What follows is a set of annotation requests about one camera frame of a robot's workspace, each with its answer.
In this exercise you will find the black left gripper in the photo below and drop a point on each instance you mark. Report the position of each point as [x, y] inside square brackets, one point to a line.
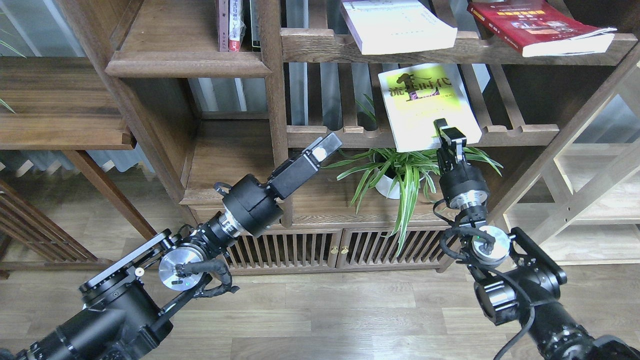
[251, 206]

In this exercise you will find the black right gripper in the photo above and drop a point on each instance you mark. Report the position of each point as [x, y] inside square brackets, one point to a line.
[462, 184]

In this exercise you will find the yellow green cover book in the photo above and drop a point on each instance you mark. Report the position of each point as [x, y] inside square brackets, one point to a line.
[416, 96]

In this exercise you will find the red cover book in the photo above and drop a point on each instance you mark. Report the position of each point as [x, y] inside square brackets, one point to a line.
[535, 28]

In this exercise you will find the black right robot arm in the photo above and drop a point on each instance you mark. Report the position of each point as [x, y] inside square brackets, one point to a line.
[515, 280]

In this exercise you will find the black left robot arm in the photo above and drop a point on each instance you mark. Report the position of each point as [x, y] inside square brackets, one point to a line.
[128, 306]

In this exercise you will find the green spider plant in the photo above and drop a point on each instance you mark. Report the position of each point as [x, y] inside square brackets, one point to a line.
[414, 171]

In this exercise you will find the white plant pot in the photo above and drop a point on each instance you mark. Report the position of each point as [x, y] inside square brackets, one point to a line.
[387, 188]

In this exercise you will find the white lilac cover book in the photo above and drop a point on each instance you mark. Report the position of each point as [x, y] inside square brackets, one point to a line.
[384, 27]

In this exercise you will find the dark wooden bookshelf cabinet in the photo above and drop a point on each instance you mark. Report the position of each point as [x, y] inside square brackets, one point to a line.
[201, 115]

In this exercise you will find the red white spine book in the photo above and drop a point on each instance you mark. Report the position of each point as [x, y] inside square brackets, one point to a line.
[236, 26]

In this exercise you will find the dark spine upright book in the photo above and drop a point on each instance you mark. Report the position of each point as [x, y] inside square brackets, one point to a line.
[254, 26]

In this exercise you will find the light wooden rack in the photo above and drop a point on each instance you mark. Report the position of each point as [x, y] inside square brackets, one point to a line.
[593, 215]

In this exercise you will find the maroon spine upright book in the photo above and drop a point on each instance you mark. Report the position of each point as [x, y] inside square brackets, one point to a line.
[223, 8]

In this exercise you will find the dark wooden side table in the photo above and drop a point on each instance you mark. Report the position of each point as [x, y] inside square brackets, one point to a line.
[61, 104]

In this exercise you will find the dark slatted wooden chair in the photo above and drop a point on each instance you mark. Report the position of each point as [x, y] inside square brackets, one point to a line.
[21, 221]

